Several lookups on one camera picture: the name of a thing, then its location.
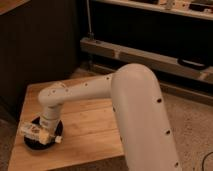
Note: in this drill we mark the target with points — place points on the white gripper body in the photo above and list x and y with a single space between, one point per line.
33 131

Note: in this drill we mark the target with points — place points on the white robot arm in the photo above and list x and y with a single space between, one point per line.
140 113

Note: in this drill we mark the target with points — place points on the black ceramic bowl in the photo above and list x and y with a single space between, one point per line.
35 145

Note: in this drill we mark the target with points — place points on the wooden table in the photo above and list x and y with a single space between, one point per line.
89 134

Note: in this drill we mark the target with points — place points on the metal pole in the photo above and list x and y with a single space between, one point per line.
90 32

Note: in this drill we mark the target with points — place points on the grey metal beam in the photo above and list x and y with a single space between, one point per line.
155 61

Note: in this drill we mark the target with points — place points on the wooden shelf with items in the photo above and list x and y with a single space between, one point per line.
167 8

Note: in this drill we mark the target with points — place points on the black handle on beam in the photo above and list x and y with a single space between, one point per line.
192 65

